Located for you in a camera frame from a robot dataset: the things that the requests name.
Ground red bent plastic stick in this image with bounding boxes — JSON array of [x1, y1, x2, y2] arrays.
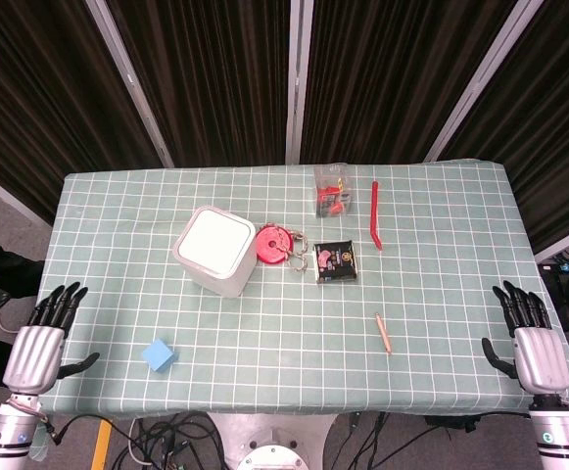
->
[[370, 180, 385, 253]]

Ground clear plastic box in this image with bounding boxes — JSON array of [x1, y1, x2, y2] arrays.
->
[[311, 162, 355, 219]]

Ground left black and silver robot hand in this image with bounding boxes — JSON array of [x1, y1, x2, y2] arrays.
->
[[2, 282, 102, 396]]

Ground black luncheon meat tin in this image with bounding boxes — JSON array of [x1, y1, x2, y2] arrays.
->
[[312, 239, 361, 286]]

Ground red toy pieces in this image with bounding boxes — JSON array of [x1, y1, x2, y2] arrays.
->
[[315, 177, 353, 218]]

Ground white square box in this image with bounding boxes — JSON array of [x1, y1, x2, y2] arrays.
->
[[171, 205, 258, 300]]

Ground red plastic disc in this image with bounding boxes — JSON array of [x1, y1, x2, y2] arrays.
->
[[255, 223, 295, 267]]

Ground green white checked tablecloth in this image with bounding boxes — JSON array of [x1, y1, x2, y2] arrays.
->
[[38, 159, 569, 418]]

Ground tan wooden pencil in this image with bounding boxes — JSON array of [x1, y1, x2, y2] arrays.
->
[[373, 312, 394, 356]]

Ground blue foam cube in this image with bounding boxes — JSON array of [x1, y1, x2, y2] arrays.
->
[[140, 337, 178, 374]]

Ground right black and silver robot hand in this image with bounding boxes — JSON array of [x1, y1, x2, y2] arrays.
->
[[481, 279, 569, 396]]

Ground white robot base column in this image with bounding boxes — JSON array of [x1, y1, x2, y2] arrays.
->
[[205, 410, 345, 470]]

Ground person in dark clothing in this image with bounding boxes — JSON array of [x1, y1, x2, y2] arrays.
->
[[0, 237, 46, 389]]

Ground aluminium screen post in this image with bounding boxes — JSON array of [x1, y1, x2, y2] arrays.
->
[[84, 0, 175, 169], [422, 0, 545, 164], [533, 233, 569, 266], [284, 0, 315, 165]]

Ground dark ribbed screen panel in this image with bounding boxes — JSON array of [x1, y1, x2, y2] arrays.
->
[[106, 0, 296, 168], [299, 0, 519, 165], [0, 0, 166, 227], [439, 0, 569, 257]]

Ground braided rope loop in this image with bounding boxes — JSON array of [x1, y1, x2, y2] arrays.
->
[[262, 222, 315, 275]]

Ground white plastic lid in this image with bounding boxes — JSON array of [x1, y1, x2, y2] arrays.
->
[[175, 206, 257, 273]]

